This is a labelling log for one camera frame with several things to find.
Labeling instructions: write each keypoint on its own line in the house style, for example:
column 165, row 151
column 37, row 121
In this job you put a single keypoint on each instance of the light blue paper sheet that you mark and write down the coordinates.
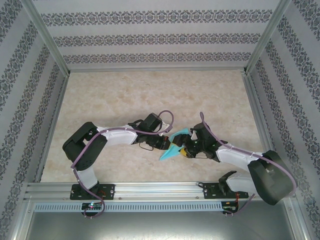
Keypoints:
column 170, row 153

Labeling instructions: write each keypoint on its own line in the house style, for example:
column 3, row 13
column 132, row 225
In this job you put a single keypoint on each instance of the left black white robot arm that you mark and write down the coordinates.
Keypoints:
column 85, row 147

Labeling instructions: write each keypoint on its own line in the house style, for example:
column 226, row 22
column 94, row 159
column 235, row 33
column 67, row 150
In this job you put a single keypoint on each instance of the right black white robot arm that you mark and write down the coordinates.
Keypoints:
column 270, row 180

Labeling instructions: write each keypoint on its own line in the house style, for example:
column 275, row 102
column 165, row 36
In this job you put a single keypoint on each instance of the grey metal sheet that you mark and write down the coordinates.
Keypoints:
column 160, row 227

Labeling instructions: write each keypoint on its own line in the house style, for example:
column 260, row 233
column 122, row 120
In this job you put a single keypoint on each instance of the aluminium corner strut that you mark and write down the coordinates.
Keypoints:
column 298, row 220
column 21, row 222

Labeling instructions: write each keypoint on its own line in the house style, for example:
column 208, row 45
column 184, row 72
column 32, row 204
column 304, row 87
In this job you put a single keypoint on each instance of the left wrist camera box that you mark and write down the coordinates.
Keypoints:
column 165, row 125

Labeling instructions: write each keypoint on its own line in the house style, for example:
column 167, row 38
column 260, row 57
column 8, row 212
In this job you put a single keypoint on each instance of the aluminium mounting rail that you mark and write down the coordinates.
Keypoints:
column 157, row 191

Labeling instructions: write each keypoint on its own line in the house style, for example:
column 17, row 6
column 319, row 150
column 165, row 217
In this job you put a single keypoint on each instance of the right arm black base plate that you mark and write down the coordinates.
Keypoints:
column 210, row 191

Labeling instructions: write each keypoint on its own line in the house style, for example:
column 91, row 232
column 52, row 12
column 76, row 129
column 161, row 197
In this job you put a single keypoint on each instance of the aluminium back rail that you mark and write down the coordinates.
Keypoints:
column 157, row 70

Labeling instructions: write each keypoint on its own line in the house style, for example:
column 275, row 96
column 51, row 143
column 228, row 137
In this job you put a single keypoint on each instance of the aluminium side rail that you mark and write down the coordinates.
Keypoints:
column 52, row 127
column 260, row 120

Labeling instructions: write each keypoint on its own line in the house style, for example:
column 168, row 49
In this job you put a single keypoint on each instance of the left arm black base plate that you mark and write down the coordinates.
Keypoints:
column 110, row 191

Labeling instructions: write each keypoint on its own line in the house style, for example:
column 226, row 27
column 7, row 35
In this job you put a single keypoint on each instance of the aluminium frame post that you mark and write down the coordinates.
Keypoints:
column 266, row 35
column 48, row 35

